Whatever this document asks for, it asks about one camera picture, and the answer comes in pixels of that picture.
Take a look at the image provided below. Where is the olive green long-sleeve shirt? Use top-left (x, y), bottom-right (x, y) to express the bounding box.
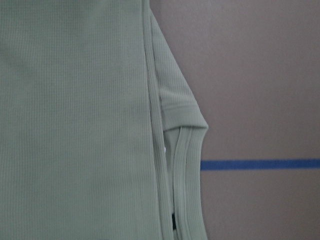
top-left (0, 0), bottom-right (209, 240)

